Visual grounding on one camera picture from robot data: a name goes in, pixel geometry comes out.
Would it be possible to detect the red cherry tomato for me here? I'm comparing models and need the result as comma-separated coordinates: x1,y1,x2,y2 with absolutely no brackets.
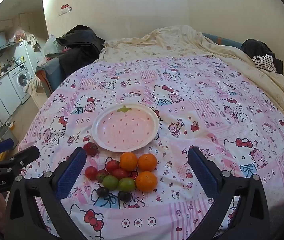
85,166,98,180
106,160,119,173
112,168,130,180

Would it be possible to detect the dark grape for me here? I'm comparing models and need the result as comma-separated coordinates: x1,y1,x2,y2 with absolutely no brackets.
118,191,132,202
96,187,109,198

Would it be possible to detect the large red strawberry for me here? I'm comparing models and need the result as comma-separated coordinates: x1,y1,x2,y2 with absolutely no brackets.
82,142,99,156

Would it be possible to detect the small red strawberry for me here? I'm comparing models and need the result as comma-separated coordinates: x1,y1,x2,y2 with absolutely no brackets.
96,169,109,183

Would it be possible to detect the green fruit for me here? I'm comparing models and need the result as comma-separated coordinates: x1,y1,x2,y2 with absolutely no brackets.
118,178,135,192
102,175,119,191

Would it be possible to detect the orange tangerine bottom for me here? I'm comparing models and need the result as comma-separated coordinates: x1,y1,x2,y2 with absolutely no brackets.
135,171,158,192

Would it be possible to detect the orange tangerine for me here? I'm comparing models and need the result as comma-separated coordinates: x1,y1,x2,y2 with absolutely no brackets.
119,152,138,171
138,153,158,172
135,171,158,192

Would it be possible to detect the beige towel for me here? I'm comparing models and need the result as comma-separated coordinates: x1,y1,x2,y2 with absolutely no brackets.
23,77,47,105

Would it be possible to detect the white washing machine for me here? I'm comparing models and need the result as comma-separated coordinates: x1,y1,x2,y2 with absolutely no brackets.
8,64,32,104

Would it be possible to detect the white refrigerator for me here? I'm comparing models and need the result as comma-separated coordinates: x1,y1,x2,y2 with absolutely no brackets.
14,41,43,77

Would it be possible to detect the white plastic bag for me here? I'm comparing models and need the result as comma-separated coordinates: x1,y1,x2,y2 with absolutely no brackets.
43,34,60,56

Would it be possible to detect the strawberry pattern plate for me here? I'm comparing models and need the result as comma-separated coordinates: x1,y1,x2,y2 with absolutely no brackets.
92,103,159,153

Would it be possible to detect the Hello Kitty bedsheet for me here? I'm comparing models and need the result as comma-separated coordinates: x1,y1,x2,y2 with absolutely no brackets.
19,56,284,239

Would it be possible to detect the black clothes pile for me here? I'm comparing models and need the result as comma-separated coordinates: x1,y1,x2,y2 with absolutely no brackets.
46,25,105,77

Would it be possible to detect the striped shirt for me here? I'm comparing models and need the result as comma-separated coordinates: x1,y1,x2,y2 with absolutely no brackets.
251,54,277,73

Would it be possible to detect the black garment right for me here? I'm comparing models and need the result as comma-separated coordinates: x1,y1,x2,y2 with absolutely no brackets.
241,39,283,74

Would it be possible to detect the cream floral duvet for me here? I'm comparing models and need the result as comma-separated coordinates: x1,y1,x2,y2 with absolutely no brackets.
99,25,284,113

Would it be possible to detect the red wall sticker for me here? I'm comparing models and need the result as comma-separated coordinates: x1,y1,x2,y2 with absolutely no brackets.
58,3,72,16

